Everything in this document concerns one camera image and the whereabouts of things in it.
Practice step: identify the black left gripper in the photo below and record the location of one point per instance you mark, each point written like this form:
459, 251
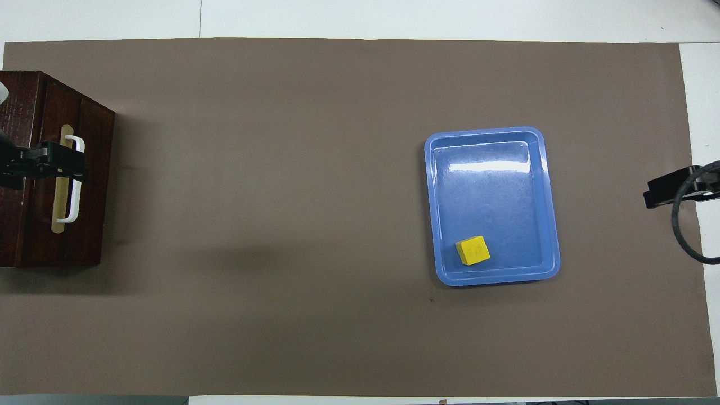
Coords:
11, 169

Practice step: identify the brown table mat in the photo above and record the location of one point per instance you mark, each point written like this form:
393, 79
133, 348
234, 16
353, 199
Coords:
281, 169

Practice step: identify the yellow cube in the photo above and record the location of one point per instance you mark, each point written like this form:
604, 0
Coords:
472, 251

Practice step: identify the dark wooden cabinet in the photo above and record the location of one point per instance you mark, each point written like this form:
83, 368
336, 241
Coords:
95, 169

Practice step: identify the blue plastic tray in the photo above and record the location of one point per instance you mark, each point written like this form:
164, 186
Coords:
495, 191

